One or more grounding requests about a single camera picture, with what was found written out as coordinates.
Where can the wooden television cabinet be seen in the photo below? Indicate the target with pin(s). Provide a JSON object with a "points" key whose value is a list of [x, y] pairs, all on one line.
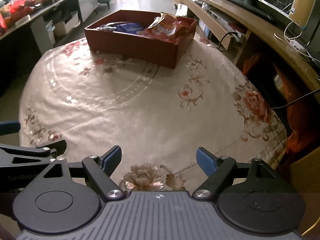
{"points": [[250, 20]]}

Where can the blue and white box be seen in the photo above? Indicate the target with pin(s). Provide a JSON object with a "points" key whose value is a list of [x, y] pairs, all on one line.
{"points": [[204, 27]]}

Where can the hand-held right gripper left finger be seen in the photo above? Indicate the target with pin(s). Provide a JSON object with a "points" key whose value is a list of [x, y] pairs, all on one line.
{"points": [[111, 160]]}

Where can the white storage box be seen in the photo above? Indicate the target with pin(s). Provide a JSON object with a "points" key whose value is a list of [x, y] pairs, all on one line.
{"points": [[66, 26]]}

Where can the wooden board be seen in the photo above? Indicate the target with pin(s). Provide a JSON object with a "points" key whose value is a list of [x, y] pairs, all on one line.
{"points": [[307, 175]]}

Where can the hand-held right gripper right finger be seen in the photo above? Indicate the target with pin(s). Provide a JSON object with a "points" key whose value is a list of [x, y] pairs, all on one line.
{"points": [[206, 161]]}

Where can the flat screen television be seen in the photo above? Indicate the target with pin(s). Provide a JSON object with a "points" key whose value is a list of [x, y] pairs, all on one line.
{"points": [[272, 2]]}

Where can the red cardboard box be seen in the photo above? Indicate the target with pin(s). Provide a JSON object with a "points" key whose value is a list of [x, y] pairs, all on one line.
{"points": [[140, 47]]}

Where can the dark blue snack packet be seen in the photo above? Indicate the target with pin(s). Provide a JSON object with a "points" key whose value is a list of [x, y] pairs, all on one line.
{"points": [[130, 27]]}

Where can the silver media player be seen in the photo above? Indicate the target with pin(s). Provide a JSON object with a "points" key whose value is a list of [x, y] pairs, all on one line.
{"points": [[220, 18]]}

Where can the floral beige tablecloth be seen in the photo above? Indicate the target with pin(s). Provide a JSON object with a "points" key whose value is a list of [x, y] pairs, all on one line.
{"points": [[150, 105]]}

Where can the orange-red snack bag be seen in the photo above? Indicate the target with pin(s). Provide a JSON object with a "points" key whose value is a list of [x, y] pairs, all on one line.
{"points": [[170, 30]]}

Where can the white power strip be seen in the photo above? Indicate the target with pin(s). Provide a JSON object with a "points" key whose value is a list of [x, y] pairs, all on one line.
{"points": [[297, 45]]}

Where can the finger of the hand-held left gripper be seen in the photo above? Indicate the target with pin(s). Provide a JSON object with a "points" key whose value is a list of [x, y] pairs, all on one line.
{"points": [[30, 152], [8, 128]]}

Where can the orange plastic bag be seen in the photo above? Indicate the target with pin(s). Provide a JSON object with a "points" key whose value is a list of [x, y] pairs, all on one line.
{"points": [[297, 130]]}

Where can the pile of red packets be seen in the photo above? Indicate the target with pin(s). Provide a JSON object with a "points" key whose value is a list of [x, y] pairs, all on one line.
{"points": [[15, 12]]}

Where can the dark long desk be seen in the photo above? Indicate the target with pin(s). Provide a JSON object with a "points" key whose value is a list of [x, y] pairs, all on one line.
{"points": [[32, 27]]}

